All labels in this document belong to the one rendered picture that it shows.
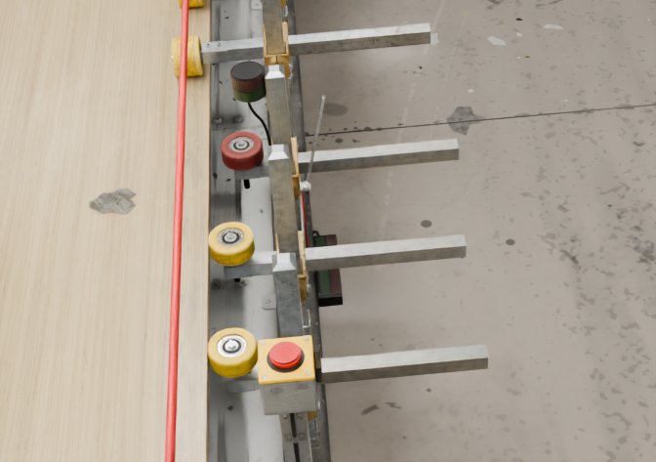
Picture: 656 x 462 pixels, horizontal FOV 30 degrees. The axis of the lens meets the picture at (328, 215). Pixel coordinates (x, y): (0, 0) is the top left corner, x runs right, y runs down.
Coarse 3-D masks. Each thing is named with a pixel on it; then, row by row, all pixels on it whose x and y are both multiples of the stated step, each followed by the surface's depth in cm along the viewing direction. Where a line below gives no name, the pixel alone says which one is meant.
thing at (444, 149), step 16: (400, 144) 237; (416, 144) 237; (432, 144) 237; (448, 144) 237; (304, 160) 236; (320, 160) 235; (336, 160) 236; (352, 160) 236; (368, 160) 236; (384, 160) 236; (400, 160) 237; (416, 160) 237; (432, 160) 237; (448, 160) 237; (240, 176) 236; (256, 176) 237
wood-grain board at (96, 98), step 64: (0, 0) 276; (64, 0) 274; (128, 0) 272; (0, 64) 258; (64, 64) 256; (128, 64) 255; (0, 128) 242; (64, 128) 241; (128, 128) 240; (192, 128) 238; (0, 192) 228; (64, 192) 227; (192, 192) 225; (0, 256) 216; (64, 256) 215; (128, 256) 214; (192, 256) 213; (0, 320) 205; (64, 320) 204; (128, 320) 203; (192, 320) 202; (0, 384) 195; (64, 384) 194; (128, 384) 193; (192, 384) 192; (0, 448) 186; (64, 448) 185; (128, 448) 184; (192, 448) 183
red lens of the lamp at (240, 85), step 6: (264, 72) 216; (234, 78) 215; (258, 78) 215; (264, 78) 217; (234, 84) 216; (240, 84) 215; (246, 84) 215; (252, 84) 215; (258, 84) 216; (240, 90) 216; (246, 90) 216; (252, 90) 216
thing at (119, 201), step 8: (104, 192) 223; (112, 192) 225; (120, 192) 225; (128, 192) 225; (96, 200) 223; (104, 200) 223; (112, 200) 223; (120, 200) 222; (128, 200) 223; (96, 208) 223; (104, 208) 222; (112, 208) 222; (120, 208) 222; (128, 208) 222
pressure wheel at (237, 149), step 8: (232, 136) 235; (240, 136) 235; (248, 136) 235; (256, 136) 235; (224, 144) 233; (232, 144) 234; (240, 144) 232; (248, 144) 234; (256, 144) 233; (224, 152) 232; (232, 152) 231; (240, 152) 231; (248, 152) 231; (256, 152) 231; (224, 160) 233; (232, 160) 231; (240, 160) 231; (248, 160) 231; (256, 160) 232; (232, 168) 233; (240, 168) 232; (248, 168) 232; (248, 184) 240
